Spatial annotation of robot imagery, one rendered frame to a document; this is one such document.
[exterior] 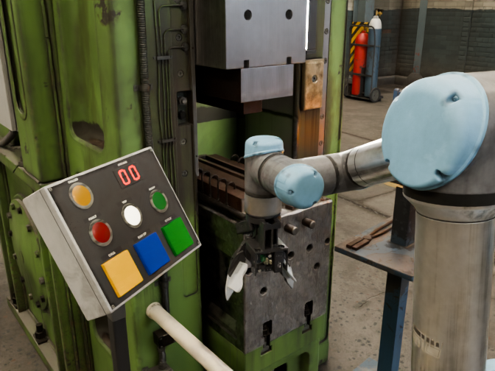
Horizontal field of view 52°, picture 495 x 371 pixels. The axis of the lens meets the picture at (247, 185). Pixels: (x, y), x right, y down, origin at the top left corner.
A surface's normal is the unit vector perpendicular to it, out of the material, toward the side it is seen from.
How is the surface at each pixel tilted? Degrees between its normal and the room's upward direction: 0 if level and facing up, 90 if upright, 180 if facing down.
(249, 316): 90
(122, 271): 60
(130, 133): 90
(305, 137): 90
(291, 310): 90
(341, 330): 0
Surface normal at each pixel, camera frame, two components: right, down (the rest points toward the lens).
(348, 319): 0.00, -0.94
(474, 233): 0.07, 0.24
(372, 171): -0.76, 0.50
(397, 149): -0.89, 0.02
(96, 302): -0.45, 0.30
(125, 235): 0.77, -0.34
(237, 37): 0.62, 0.26
